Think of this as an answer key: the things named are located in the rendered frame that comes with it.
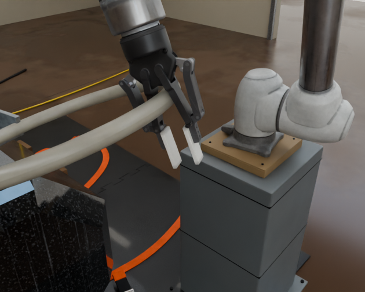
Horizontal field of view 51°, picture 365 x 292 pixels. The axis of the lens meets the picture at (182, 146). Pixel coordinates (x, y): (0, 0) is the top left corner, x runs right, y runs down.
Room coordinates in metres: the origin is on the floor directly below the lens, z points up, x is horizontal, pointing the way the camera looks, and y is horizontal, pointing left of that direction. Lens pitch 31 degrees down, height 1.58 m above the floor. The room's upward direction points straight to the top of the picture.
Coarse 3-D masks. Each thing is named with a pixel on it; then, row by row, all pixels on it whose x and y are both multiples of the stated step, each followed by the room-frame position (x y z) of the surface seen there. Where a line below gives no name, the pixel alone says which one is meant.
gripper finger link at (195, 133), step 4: (192, 116) 0.56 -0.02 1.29; (192, 120) 0.56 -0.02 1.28; (196, 124) 0.57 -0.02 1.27; (192, 128) 0.56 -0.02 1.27; (196, 128) 0.56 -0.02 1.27; (192, 132) 0.56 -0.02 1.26; (196, 132) 0.56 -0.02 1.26; (192, 136) 0.56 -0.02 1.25; (196, 136) 0.56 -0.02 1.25; (200, 136) 0.57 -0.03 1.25; (196, 140) 0.56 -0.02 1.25
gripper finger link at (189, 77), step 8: (184, 64) 0.57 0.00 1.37; (184, 72) 0.57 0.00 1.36; (192, 72) 0.58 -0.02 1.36; (184, 80) 0.57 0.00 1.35; (192, 80) 0.57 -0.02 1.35; (192, 88) 0.56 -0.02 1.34; (192, 96) 0.56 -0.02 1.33; (200, 96) 0.58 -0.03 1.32; (192, 104) 0.56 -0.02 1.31; (200, 104) 0.57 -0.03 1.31; (200, 112) 0.56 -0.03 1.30
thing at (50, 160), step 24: (96, 96) 0.85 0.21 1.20; (120, 96) 0.84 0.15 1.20; (168, 96) 0.57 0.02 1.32; (24, 120) 0.81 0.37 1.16; (48, 120) 0.83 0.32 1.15; (120, 120) 0.48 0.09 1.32; (144, 120) 0.50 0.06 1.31; (72, 144) 0.44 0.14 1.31; (96, 144) 0.45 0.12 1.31; (0, 168) 0.42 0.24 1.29; (24, 168) 0.41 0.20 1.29; (48, 168) 0.42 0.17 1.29
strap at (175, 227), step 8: (104, 152) 2.46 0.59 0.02; (104, 160) 2.35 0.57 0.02; (104, 168) 2.26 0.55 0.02; (96, 176) 2.16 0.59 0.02; (88, 184) 2.07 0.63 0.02; (176, 224) 1.68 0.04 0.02; (168, 232) 1.62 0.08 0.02; (160, 240) 1.55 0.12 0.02; (152, 248) 1.50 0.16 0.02; (144, 256) 1.44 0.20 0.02; (128, 264) 1.38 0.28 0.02; (136, 264) 1.38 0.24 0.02; (112, 272) 1.33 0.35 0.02
